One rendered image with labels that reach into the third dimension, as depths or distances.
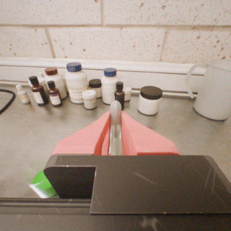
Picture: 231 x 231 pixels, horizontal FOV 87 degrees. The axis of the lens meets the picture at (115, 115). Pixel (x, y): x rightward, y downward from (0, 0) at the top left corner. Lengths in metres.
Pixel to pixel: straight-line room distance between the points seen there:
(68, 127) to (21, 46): 0.45
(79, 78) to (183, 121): 0.35
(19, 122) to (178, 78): 0.56
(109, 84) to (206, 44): 0.36
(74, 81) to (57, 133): 0.17
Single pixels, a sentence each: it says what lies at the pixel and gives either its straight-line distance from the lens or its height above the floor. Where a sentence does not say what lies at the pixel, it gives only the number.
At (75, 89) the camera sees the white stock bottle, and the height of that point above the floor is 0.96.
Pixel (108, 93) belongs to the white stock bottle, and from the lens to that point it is 0.42.
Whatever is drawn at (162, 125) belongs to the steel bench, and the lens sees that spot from 0.38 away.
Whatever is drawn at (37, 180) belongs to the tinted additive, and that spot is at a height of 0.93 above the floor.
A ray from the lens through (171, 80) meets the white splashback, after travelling 0.53.
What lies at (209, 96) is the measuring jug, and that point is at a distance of 0.45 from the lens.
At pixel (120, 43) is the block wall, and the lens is 0.53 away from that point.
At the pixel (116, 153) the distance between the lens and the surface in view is 0.16.
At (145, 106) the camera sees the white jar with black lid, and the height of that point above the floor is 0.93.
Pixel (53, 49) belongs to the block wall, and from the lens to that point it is 0.63.
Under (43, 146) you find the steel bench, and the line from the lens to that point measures 0.35.
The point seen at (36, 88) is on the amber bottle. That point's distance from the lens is 0.49.
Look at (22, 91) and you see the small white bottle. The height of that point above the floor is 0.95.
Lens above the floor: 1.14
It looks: 38 degrees down
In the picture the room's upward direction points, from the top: straight up
